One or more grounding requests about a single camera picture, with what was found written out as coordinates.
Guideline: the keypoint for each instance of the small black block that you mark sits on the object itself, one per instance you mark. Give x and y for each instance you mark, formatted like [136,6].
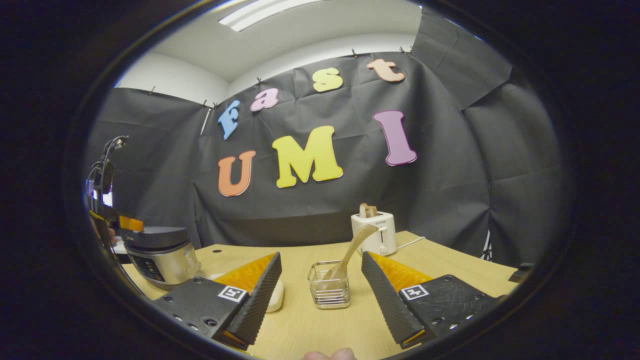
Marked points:
[521,273]

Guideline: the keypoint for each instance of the black silver rice cooker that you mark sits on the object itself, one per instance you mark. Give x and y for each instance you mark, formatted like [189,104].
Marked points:
[160,255]

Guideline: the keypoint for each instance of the white toaster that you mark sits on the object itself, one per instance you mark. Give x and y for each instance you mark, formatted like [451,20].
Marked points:
[382,235]

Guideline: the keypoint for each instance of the clear plastic container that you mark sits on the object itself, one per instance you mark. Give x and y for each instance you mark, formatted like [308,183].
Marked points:
[279,287]

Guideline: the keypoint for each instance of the wooden spoon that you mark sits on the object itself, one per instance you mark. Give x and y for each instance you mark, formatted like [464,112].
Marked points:
[352,247]

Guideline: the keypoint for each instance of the black backdrop cloth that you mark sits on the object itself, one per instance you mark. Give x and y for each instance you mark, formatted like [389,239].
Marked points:
[450,190]

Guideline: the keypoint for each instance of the white rice grains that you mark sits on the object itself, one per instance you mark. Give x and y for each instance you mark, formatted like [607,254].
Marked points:
[276,298]

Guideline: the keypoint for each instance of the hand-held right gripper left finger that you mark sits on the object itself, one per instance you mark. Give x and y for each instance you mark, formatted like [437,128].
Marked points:
[259,300]

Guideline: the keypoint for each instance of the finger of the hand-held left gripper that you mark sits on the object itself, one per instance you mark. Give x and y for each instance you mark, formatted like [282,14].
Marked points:
[131,224]

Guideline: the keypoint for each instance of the ceiling light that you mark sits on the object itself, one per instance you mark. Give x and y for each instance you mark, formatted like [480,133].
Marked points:
[265,12]

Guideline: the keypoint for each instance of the pale bread slice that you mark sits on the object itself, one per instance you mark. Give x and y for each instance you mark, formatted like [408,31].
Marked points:
[363,210]

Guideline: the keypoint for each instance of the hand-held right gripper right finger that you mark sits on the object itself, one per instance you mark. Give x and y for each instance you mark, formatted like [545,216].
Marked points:
[386,300]

